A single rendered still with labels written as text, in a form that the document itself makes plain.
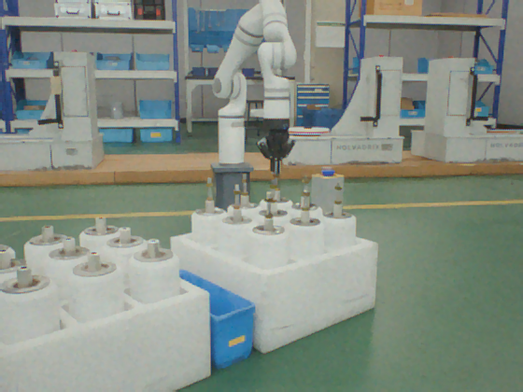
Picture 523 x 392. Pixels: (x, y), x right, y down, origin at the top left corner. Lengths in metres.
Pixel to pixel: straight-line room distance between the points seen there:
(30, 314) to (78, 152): 2.53
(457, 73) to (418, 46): 6.92
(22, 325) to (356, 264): 0.78
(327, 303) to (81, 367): 0.60
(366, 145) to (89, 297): 2.84
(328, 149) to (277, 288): 2.42
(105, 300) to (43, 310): 0.10
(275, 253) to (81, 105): 2.44
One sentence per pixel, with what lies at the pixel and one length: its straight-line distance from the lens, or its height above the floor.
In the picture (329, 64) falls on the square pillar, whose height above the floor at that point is 0.96.
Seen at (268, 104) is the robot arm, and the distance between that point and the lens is 1.44.
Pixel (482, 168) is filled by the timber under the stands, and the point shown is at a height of 0.05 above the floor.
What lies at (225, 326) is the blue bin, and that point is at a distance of 1.08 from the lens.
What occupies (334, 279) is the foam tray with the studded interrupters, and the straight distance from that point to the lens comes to 1.26.
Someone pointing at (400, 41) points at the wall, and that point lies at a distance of 10.63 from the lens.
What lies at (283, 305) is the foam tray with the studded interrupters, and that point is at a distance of 1.16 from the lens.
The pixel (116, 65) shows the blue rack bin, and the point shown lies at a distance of 6.00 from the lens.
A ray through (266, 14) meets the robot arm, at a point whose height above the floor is 0.78.
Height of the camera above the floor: 0.56
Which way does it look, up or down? 12 degrees down
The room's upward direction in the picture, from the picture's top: straight up
